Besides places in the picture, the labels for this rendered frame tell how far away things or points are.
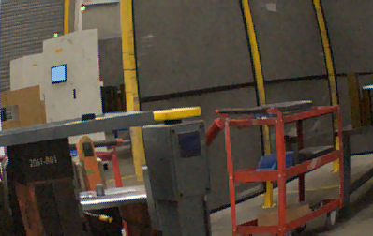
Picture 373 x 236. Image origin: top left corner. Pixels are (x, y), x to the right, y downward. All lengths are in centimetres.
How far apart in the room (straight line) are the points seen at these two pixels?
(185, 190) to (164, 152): 6
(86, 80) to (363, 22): 493
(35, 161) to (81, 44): 1066
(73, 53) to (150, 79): 574
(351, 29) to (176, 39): 283
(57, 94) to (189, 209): 1073
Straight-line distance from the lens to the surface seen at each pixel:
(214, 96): 672
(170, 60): 631
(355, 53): 864
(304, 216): 526
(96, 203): 157
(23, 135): 115
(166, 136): 132
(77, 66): 1175
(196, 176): 134
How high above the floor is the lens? 122
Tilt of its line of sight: 3 degrees down
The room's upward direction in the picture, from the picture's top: 6 degrees counter-clockwise
